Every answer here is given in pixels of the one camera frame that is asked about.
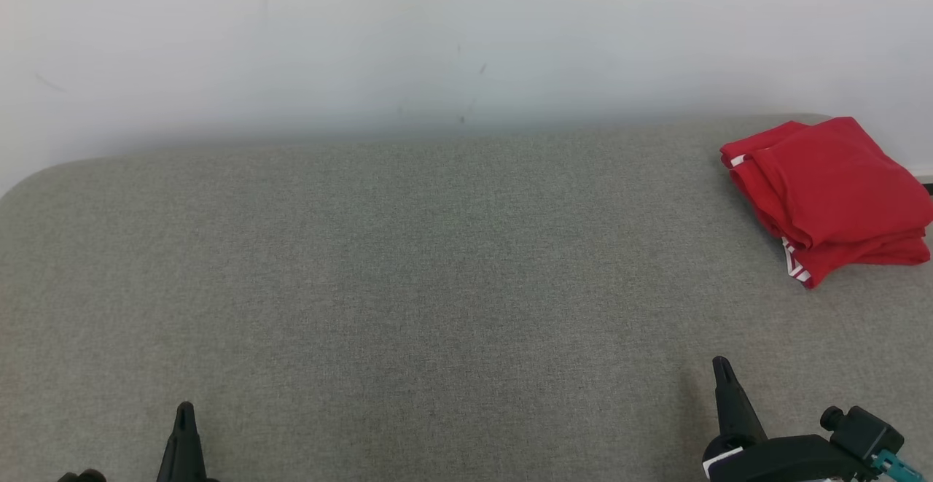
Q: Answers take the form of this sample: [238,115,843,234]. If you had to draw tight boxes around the red shorts with white stripes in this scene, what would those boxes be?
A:
[720,121,932,289]

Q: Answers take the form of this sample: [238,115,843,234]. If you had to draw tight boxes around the teal cable connector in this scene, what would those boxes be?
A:
[871,451,923,482]

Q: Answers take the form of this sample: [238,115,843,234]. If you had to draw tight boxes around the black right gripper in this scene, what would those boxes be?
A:
[702,357,861,482]

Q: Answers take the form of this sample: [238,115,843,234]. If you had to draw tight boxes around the red jersey with white sleeves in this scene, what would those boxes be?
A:
[751,116,933,249]

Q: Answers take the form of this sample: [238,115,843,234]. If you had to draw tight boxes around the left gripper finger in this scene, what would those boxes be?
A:
[157,402,210,482]

